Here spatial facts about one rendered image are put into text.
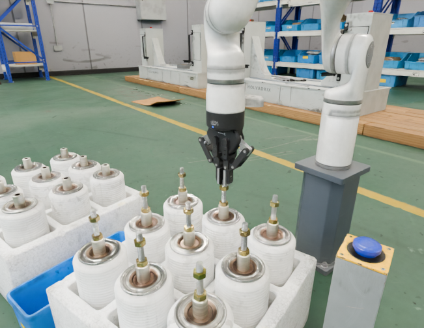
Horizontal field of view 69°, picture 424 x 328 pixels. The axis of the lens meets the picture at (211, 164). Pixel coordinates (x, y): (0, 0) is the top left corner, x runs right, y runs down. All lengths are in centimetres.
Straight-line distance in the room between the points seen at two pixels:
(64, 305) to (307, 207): 64
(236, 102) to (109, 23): 667
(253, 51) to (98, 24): 437
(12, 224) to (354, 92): 84
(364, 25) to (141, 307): 234
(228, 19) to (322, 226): 60
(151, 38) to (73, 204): 435
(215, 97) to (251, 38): 279
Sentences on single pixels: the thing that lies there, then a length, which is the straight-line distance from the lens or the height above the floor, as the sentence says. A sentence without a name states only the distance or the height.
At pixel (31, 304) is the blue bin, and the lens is 86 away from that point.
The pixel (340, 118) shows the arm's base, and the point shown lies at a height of 44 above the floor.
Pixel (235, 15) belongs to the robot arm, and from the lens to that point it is 54.
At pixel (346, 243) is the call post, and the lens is 55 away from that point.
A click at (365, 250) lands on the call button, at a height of 33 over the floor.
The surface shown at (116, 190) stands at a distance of 93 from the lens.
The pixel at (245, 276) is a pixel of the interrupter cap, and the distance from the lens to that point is 54.
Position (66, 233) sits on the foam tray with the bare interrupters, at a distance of 85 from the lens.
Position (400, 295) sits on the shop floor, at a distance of 100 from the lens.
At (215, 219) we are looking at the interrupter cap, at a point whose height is 25.
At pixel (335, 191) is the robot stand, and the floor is 25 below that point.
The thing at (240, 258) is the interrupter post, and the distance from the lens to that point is 54.
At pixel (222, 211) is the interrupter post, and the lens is 67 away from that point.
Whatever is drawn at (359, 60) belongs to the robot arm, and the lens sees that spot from 80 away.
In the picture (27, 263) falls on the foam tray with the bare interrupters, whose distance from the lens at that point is 84.
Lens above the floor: 61
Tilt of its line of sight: 22 degrees down
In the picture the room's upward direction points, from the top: straight up
